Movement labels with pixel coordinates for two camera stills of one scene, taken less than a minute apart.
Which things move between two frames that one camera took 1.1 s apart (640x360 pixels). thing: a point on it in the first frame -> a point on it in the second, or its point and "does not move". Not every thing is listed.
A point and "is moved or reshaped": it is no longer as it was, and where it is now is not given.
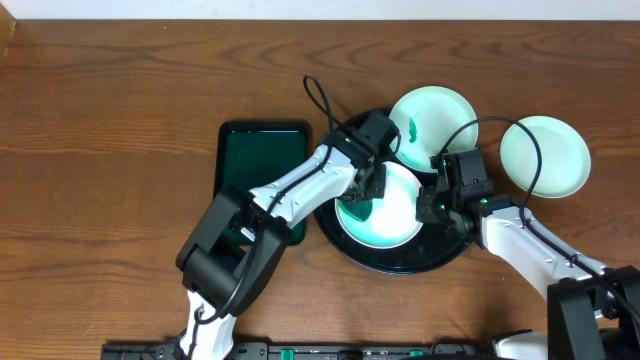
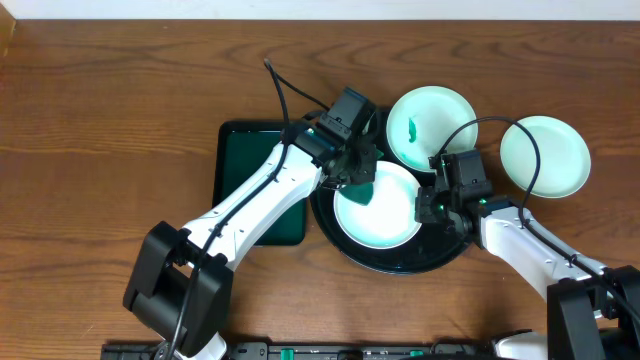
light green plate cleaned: (566, 156) does not move
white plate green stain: (393, 220) does not move
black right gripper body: (438, 207) does not move
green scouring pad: (358, 207) is moved or reshaped
